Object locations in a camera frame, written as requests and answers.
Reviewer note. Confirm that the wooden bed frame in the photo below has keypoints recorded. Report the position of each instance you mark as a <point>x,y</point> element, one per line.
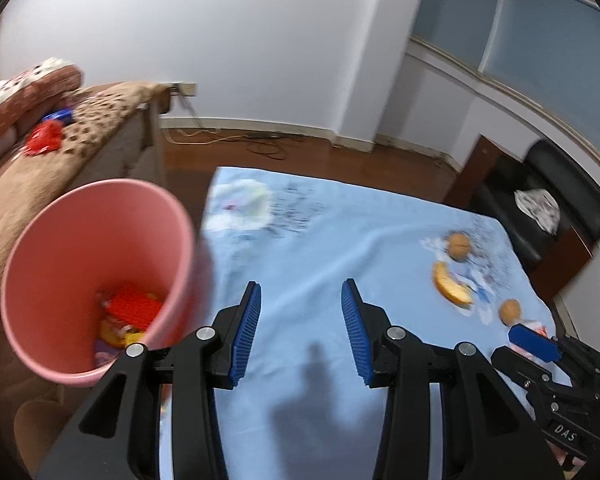
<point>147,130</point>

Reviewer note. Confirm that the light blue printed tablecloth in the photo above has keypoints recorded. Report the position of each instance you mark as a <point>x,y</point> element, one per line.
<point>330,240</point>

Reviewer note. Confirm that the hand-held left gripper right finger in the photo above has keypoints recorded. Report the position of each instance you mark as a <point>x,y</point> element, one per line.
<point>354,330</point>

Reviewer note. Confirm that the crumpled grey cloth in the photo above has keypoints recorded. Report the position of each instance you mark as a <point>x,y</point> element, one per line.
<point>537,207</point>

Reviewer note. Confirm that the black leather chair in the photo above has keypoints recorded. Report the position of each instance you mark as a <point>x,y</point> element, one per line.
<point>565,185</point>

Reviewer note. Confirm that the clear red printed plastic wrapper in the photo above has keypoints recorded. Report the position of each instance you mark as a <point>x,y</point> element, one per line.
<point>130,302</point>

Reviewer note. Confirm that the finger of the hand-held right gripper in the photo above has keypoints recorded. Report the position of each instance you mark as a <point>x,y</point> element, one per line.
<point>517,365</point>
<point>535,342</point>

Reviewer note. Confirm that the yellow wrapper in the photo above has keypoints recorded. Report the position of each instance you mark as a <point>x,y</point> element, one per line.
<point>112,332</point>

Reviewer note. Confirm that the window with blue blind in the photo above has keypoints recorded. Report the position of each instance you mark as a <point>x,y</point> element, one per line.
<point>540,25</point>

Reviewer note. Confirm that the brown round fruit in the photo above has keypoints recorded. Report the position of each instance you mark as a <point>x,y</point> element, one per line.
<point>509,311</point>
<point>459,246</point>

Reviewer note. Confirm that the dark wooden panel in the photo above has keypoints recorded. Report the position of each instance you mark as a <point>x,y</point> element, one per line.
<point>472,170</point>

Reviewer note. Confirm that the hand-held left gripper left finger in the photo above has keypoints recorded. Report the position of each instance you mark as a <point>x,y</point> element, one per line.
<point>247,330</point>

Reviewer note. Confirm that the folded red polka dot quilt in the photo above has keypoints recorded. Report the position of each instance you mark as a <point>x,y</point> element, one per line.
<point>15,105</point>

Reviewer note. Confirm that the blue packet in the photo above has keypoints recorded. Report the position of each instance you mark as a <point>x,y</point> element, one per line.
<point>60,116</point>

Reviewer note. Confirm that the banana peel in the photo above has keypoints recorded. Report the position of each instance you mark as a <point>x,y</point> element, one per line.
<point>450,287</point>

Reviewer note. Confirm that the pink plastic bucket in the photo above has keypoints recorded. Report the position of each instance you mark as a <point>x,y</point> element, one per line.
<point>80,240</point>

